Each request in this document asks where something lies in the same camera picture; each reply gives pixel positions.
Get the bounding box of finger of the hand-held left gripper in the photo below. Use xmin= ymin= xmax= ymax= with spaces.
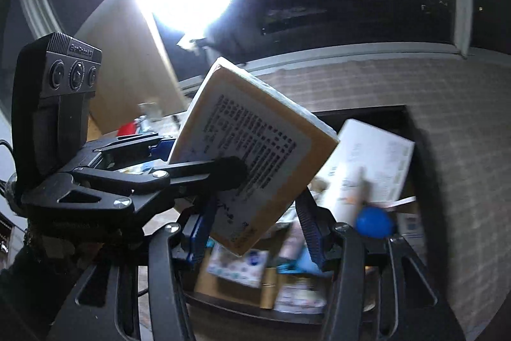
xmin=73 ymin=156 xmax=249 ymax=214
xmin=85 ymin=131 xmax=177 ymax=167

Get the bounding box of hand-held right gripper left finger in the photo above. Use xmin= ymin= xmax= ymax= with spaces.
xmin=44 ymin=200 xmax=219 ymax=341

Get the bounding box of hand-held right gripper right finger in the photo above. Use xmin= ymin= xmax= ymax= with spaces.
xmin=295 ymin=189 xmax=468 ymax=341

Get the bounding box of tan box with printed label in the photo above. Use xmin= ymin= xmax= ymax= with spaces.
xmin=168 ymin=57 xmax=340 ymax=257

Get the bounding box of black container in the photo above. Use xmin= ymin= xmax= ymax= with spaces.
xmin=172 ymin=105 xmax=460 ymax=326

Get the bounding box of person's left hand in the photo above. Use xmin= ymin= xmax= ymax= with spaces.
xmin=24 ymin=221 xmax=120 ymax=270

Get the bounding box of light blue packet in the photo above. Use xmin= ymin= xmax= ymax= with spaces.
xmin=279 ymin=245 xmax=332 ymax=274

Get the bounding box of red fabric pouch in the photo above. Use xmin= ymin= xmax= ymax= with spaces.
xmin=117 ymin=120 xmax=140 ymax=138

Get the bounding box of white blue printed packet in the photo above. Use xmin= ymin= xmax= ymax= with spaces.
xmin=208 ymin=241 xmax=272 ymax=288

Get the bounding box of blue ball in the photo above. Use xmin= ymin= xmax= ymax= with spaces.
xmin=355 ymin=206 xmax=394 ymax=239

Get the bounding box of large cardboard box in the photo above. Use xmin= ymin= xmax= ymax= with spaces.
xmin=74 ymin=0 xmax=188 ymax=142

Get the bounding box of white carton box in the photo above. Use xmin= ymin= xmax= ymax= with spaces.
xmin=319 ymin=118 xmax=416 ymax=230

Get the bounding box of white box with blue print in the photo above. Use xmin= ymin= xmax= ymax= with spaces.
xmin=395 ymin=211 xmax=426 ymax=246

